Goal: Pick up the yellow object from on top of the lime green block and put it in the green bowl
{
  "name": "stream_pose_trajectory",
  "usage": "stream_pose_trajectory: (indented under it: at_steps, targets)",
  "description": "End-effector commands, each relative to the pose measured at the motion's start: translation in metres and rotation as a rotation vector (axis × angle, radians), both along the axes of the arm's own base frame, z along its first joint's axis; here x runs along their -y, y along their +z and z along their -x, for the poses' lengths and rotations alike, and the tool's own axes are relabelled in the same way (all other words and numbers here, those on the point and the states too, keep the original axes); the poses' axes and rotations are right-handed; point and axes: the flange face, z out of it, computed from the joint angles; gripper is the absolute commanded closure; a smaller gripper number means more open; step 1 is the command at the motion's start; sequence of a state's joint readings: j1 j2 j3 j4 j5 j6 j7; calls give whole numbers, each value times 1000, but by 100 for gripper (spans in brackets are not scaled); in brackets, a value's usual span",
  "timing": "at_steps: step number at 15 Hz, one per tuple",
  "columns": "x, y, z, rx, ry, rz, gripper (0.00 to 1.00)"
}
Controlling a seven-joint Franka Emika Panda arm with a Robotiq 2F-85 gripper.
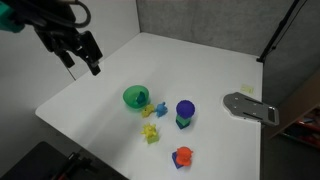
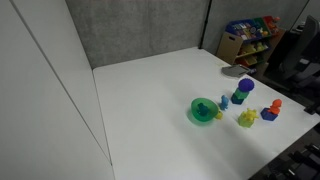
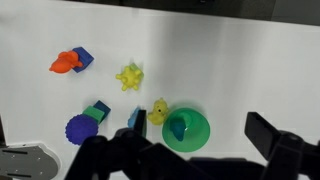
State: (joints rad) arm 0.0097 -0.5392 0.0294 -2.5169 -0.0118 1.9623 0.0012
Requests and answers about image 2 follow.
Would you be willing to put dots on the yellow star-shaped toy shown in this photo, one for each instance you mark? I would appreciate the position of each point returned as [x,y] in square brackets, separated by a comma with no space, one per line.
[250,115]

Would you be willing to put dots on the translucent green bowl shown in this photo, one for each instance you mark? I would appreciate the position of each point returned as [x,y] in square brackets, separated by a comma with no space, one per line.
[207,120]

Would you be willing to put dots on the blue toy block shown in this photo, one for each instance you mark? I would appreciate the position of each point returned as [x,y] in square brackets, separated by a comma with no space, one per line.
[236,99]
[267,115]

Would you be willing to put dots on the gray flat object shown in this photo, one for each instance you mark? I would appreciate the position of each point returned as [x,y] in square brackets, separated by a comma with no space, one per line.
[234,71]

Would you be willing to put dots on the green toy block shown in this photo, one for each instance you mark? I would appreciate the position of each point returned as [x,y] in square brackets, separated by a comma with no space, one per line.
[241,93]

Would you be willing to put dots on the lime green block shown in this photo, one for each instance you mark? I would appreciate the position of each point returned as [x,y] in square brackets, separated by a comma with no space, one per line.
[244,123]

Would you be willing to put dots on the teal toy figure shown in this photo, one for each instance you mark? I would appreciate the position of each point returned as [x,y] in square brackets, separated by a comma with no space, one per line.
[202,109]

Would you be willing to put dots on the small yellow toy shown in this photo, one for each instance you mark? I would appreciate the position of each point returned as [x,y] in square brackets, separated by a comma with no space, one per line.
[219,115]

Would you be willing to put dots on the blue toy figure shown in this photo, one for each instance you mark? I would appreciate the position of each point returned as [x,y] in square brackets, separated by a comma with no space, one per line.
[224,102]

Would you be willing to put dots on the black partition strip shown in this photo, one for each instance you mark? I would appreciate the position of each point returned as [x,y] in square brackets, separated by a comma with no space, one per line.
[205,25]

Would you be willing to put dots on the wooden toy shelf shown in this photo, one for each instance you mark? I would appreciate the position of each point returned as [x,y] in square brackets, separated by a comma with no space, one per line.
[228,46]

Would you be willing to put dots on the blue storage bin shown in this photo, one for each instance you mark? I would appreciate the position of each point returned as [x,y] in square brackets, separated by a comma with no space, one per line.
[240,29]

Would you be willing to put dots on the yellow storage bin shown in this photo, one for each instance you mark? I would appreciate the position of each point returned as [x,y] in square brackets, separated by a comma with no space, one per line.
[252,48]

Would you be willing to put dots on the orange toy figure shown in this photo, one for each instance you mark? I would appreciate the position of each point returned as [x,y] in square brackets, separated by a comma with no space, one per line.
[275,106]

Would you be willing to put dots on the green storage bin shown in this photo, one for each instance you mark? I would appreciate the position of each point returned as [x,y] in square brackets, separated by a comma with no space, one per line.
[262,24]

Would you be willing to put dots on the red storage bin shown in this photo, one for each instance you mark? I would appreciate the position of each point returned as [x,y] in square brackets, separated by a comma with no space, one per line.
[271,22]

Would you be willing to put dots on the black office chair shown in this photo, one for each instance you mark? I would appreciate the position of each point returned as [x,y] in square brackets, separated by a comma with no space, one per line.
[301,50]

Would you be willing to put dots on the black equipment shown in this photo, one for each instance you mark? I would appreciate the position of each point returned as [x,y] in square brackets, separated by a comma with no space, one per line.
[300,163]

